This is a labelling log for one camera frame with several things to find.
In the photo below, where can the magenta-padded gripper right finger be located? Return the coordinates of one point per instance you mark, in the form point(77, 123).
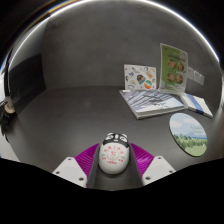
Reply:
point(160, 168)

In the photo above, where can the white colourful sticker sheet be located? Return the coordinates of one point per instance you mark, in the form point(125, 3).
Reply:
point(140, 77)

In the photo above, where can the round landscape-print mouse pad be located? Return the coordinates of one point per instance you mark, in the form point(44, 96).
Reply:
point(188, 133)

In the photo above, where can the green flyer in clear stand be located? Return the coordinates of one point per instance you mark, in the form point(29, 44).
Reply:
point(173, 68)

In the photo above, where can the black clamp with beige knob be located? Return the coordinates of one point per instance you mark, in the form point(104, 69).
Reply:
point(6, 116)

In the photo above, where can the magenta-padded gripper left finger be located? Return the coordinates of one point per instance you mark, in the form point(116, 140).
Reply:
point(71, 168)

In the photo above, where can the white wall switch plates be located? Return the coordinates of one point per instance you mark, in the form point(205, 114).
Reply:
point(196, 76)

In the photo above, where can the white panda-print computer mouse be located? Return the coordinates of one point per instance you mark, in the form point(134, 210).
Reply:
point(114, 155)

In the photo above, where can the white book with blue stripe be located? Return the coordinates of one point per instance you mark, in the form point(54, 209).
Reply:
point(196, 105)

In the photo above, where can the grey building-cover book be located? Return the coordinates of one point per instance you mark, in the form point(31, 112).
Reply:
point(151, 103)

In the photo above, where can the black flat panel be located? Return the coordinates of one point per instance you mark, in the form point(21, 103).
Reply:
point(26, 88)

